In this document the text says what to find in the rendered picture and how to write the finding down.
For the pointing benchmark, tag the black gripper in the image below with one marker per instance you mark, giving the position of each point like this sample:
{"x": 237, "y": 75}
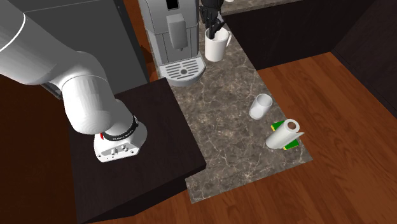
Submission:
{"x": 212, "y": 4}

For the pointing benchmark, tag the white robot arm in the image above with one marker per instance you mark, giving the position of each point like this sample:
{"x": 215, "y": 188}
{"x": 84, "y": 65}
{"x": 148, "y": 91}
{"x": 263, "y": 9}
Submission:
{"x": 83, "y": 102}

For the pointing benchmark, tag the white mug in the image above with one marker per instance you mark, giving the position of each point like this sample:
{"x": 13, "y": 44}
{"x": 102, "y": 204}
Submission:
{"x": 214, "y": 49}

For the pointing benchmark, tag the grey coffee machine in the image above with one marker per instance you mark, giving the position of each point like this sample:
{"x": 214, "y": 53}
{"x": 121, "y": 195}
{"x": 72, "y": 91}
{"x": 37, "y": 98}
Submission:
{"x": 173, "y": 18}

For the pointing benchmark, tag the dark kitchen cabinet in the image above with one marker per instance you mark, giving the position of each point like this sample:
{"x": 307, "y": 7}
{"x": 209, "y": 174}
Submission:
{"x": 294, "y": 34}

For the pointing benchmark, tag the white cup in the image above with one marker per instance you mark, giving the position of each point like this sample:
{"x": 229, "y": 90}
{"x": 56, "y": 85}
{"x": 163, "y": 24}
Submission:
{"x": 259, "y": 108}

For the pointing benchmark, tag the green sponge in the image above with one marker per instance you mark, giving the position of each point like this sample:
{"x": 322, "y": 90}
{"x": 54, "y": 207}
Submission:
{"x": 277, "y": 125}

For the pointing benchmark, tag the dark robot stand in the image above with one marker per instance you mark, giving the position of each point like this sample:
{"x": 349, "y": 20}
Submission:
{"x": 161, "y": 136}

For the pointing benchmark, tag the white paper towel roll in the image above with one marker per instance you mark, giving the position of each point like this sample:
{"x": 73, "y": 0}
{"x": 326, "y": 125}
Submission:
{"x": 280, "y": 136}

